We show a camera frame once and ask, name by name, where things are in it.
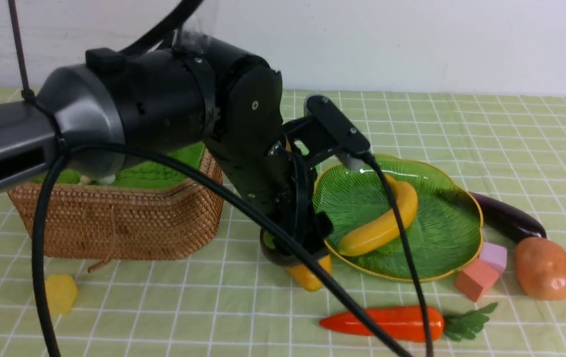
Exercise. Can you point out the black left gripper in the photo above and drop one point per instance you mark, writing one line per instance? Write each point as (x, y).
(273, 170)

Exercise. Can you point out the orange plastic mango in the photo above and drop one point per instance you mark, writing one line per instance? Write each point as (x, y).
(305, 278)

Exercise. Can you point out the yellow plastic banana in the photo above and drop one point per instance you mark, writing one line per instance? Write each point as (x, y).
(382, 230)

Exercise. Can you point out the orange plastic carrot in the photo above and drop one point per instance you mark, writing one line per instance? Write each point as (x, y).
(405, 323)

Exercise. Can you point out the purple plastic eggplant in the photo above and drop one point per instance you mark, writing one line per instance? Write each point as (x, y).
(511, 222)

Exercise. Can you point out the brown plastic potato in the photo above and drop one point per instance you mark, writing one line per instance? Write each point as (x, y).
(540, 268)

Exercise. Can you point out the purple plastic mangosteen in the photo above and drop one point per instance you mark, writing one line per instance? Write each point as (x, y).
(269, 250)

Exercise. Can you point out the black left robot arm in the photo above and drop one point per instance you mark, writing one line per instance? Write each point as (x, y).
(227, 99)

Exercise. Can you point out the woven wicker basket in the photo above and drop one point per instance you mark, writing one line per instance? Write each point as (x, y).
(149, 212)

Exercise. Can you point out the green leaf glass plate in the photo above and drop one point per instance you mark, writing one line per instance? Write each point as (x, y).
(444, 236)

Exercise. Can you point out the white bead clasp loop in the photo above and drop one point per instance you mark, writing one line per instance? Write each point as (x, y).
(103, 181)

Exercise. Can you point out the pink foam cube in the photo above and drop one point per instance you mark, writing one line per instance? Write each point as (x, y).
(476, 279)

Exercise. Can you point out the purple foam cube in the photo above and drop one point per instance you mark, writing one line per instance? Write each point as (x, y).
(495, 256)

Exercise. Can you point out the green checkered tablecloth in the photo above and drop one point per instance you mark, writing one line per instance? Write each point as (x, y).
(227, 301)

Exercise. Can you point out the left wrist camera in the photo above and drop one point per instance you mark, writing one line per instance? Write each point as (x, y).
(333, 134)

